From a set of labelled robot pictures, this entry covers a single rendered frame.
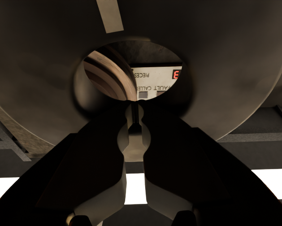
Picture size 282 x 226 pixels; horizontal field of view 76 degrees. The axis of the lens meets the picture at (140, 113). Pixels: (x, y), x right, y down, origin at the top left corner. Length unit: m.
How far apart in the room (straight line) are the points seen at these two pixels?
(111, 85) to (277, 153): 9.50
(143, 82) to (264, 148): 9.12
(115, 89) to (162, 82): 0.25
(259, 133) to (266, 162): 3.12
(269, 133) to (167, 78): 5.90
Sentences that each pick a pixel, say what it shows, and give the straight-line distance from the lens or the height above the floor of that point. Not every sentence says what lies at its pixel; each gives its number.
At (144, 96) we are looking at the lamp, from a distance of 0.80.
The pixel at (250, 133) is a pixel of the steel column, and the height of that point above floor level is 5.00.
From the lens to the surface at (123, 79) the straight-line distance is 0.59.
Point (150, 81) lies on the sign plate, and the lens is 0.76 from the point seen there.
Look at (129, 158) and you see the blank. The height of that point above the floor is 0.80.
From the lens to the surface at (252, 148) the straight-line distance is 9.44.
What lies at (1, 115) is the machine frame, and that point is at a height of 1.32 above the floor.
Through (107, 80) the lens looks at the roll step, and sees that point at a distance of 0.57.
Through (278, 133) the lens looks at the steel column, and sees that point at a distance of 6.69.
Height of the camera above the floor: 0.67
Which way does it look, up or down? 47 degrees up
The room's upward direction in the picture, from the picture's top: 179 degrees clockwise
